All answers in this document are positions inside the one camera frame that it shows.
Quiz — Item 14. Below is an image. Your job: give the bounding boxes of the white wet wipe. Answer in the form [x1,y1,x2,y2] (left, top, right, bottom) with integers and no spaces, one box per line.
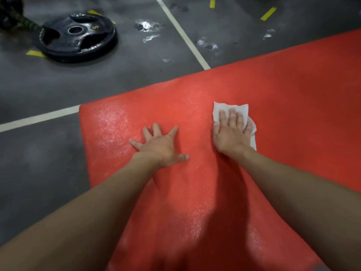
[212,101,257,151]

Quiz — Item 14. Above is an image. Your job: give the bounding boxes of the person's right hand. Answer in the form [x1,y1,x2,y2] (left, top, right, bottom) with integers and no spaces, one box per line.
[212,108,256,162]

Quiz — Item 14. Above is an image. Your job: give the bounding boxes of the black weight plate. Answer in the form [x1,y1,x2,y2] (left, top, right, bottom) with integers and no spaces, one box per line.
[39,12,118,64]

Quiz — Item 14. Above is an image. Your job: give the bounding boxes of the person's left hand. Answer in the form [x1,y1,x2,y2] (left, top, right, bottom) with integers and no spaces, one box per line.
[129,122,190,169]

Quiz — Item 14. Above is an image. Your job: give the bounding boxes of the person's right forearm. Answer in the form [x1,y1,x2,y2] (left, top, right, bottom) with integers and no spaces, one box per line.
[238,148,361,271]

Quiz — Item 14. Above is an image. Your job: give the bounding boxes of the gold black dumbbell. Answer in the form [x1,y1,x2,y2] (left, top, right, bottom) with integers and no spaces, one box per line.
[0,0,43,33]

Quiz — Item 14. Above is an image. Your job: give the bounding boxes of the person's left forearm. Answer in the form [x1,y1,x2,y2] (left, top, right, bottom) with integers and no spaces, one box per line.
[0,154,164,271]

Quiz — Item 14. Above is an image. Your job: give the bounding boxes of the red mat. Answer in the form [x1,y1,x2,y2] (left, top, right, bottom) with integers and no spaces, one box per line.
[79,28,361,271]

